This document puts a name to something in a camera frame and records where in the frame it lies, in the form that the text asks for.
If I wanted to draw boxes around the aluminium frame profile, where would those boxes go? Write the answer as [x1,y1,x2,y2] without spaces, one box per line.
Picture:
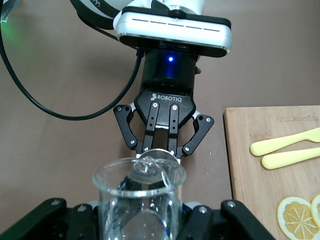
[0,0,19,25]

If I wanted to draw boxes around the lemon slice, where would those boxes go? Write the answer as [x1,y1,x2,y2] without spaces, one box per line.
[310,194,320,226]
[276,196,320,240]

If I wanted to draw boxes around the yellow plastic knife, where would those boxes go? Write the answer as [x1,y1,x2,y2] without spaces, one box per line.
[249,127,320,157]

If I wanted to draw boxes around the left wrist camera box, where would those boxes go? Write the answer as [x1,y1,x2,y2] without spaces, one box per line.
[113,5,235,58]

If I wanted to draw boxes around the wooden cutting board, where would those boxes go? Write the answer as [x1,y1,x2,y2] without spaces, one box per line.
[223,105,320,240]

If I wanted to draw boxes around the clear glass beaker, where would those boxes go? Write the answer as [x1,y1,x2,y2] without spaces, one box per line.
[92,157,187,240]

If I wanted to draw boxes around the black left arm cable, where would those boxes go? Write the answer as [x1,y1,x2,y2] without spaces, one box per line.
[0,0,145,121]

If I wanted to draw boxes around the yellow plastic fork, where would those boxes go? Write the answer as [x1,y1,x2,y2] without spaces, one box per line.
[260,146,320,171]

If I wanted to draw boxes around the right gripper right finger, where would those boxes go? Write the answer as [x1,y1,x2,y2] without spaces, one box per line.
[178,199,276,240]

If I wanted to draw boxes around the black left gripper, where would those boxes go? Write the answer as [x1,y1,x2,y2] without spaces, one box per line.
[113,49,215,159]

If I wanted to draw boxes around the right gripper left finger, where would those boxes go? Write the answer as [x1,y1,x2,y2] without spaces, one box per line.
[0,197,100,240]

